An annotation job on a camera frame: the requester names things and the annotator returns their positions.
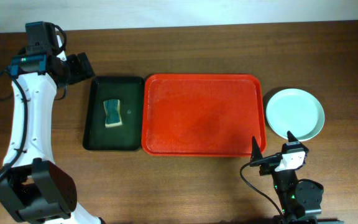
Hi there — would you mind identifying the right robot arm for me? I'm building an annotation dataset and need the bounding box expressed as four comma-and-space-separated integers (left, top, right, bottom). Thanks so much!
240, 132, 342, 223

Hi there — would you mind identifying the red serving tray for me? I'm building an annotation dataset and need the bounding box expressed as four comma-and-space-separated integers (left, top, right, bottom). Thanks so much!
142, 73, 267, 157

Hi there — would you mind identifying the pale green plate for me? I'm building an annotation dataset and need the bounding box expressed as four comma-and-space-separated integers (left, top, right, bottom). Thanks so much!
265, 88, 325, 141

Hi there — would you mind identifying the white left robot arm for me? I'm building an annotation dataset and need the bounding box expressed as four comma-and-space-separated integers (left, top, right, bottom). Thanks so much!
0, 53, 103, 223

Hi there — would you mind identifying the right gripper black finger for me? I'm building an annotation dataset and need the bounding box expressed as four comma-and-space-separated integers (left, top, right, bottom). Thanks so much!
287, 131, 309, 152
249, 136, 263, 167

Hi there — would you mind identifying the green and yellow sponge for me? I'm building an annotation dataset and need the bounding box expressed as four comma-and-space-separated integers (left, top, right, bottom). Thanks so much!
103, 99, 122, 128

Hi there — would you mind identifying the black water tray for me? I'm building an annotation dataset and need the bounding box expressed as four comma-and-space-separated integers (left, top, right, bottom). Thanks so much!
83, 77, 145, 151

